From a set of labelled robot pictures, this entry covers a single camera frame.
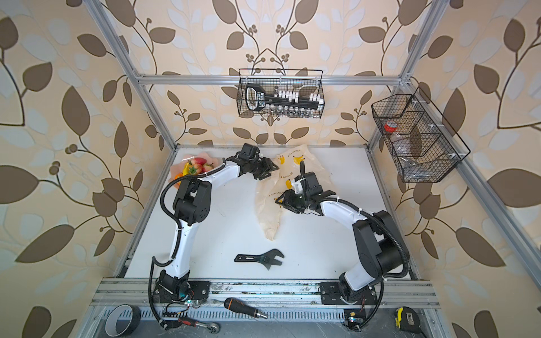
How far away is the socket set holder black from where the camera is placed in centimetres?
84

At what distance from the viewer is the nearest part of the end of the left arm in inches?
33.0

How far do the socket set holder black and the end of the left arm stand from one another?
0.18 m

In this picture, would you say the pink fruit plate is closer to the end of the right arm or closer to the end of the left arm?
the end of the left arm

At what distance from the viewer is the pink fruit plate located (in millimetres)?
1032
